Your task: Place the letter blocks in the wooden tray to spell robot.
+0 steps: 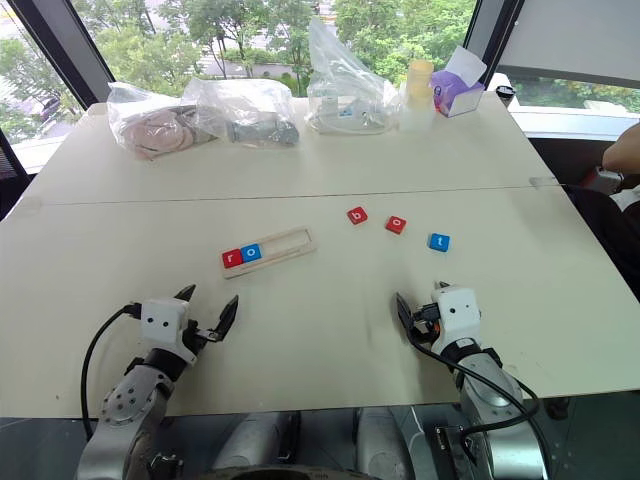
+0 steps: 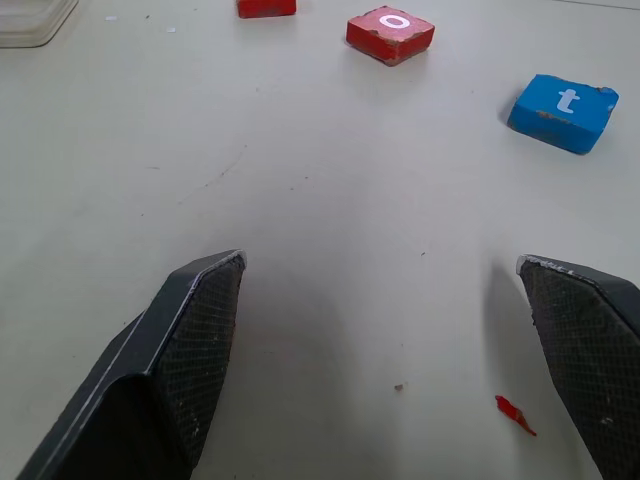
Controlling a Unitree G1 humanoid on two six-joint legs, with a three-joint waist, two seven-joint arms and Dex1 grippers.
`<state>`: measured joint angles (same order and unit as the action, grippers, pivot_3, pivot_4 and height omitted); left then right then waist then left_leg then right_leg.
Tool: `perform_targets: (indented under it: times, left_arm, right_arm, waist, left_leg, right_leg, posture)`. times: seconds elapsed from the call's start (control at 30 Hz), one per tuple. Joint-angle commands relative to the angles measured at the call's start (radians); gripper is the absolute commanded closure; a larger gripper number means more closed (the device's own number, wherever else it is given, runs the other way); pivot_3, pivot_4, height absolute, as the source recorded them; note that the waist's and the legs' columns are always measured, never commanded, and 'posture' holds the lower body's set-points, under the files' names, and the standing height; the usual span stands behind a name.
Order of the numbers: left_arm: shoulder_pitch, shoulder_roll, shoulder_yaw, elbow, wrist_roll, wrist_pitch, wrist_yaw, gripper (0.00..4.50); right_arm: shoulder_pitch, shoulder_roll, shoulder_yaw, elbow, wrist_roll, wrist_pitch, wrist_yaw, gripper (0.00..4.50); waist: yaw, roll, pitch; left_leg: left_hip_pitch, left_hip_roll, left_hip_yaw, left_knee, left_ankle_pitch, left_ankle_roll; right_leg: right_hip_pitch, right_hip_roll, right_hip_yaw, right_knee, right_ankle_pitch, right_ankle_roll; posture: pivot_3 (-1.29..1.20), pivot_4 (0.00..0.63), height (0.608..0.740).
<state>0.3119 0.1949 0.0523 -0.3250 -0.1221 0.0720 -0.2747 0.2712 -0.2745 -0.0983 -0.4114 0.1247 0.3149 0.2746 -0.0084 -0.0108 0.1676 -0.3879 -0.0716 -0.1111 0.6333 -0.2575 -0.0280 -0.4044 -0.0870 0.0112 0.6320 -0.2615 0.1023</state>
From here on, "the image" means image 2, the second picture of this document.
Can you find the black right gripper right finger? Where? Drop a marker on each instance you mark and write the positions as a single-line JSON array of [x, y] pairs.
[[590, 340]]

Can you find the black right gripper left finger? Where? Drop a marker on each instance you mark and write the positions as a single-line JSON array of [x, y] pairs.
[[150, 350]]

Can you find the blue tile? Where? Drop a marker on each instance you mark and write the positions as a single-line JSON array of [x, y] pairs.
[[555, 115]]

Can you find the red letter tile b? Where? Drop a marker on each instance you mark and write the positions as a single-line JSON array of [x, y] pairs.
[[265, 6]]

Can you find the red letter tile o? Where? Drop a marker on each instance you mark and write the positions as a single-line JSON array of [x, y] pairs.
[[385, 35]]

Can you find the clear acrylic letter tray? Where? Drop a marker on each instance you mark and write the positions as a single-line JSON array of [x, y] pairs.
[[30, 20]]

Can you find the small red paint chip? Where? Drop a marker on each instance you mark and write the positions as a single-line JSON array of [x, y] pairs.
[[510, 408]]

